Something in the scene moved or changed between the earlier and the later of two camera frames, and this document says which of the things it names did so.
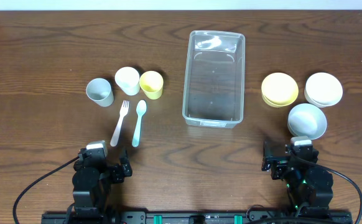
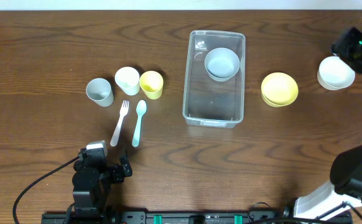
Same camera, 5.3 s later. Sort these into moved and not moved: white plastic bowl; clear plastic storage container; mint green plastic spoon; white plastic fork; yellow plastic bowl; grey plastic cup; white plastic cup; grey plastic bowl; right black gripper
Moved: grey plastic bowl; right black gripper; white plastic bowl
Not moved: clear plastic storage container; white plastic fork; yellow plastic bowl; grey plastic cup; white plastic cup; mint green plastic spoon
